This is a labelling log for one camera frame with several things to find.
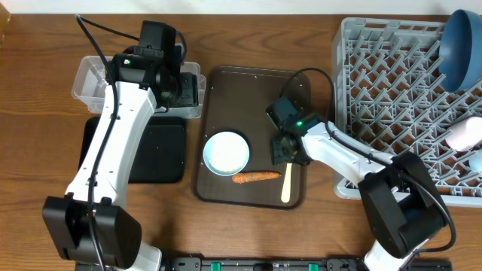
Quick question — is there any pale yellow plastic spoon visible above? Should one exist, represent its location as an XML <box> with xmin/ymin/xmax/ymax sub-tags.
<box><xmin>281</xmin><ymin>163</ymin><xmax>292</xmax><ymax>203</ymax></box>

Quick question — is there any orange carrot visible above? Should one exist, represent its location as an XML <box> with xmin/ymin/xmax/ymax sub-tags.
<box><xmin>232</xmin><ymin>172</ymin><xmax>281</xmax><ymax>184</ymax></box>

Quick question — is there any small light blue rice bowl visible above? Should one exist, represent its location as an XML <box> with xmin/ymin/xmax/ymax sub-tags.
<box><xmin>202</xmin><ymin>132</ymin><xmax>249</xmax><ymax>176</ymax></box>

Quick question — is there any pink cup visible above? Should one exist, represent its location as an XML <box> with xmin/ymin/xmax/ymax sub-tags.
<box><xmin>445</xmin><ymin>117</ymin><xmax>481</xmax><ymax>152</ymax></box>

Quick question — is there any light blue cup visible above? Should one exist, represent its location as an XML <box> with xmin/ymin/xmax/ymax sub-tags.
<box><xmin>468</xmin><ymin>150</ymin><xmax>482</xmax><ymax>173</ymax></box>

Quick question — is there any large dark blue bowl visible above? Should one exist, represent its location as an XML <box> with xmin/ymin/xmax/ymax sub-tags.
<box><xmin>439</xmin><ymin>9</ymin><xmax>481</xmax><ymax>93</ymax></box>

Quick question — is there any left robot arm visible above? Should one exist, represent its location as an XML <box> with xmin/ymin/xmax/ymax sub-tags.
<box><xmin>42</xmin><ymin>53</ymin><xmax>202</xmax><ymax>270</ymax></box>

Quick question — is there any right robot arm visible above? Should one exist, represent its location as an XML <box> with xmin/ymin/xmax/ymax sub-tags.
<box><xmin>267</xmin><ymin>110</ymin><xmax>453</xmax><ymax>270</ymax></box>

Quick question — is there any grey dishwasher rack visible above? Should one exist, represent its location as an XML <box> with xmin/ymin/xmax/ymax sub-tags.
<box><xmin>332</xmin><ymin>17</ymin><xmax>481</xmax><ymax>208</ymax></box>

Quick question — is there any brown serving tray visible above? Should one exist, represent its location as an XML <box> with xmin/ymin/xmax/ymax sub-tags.
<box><xmin>191</xmin><ymin>66</ymin><xmax>307</xmax><ymax>210</ymax></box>

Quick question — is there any black plastic tray bin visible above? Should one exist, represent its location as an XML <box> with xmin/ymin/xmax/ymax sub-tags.
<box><xmin>78</xmin><ymin>116</ymin><xmax>187</xmax><ymax>185</ymax></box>

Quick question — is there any clear plastic bin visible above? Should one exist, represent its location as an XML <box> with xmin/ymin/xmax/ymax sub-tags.
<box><xmin>72</xmin><ymin>56</ymin><xmax>206</xmax><ymax>119</ymax></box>

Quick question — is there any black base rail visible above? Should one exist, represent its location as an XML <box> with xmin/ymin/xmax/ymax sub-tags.
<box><xmin>74</xmin><ymin>256</ymin><xmax>453</xmax><ymax>271</ymax></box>

